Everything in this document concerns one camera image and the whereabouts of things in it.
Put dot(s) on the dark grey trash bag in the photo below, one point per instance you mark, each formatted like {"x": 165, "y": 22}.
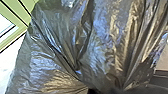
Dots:
{"x": 93, "y": 46}

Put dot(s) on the green framed glass door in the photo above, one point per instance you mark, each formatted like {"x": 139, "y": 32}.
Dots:
{"x": 10, "y": 11}

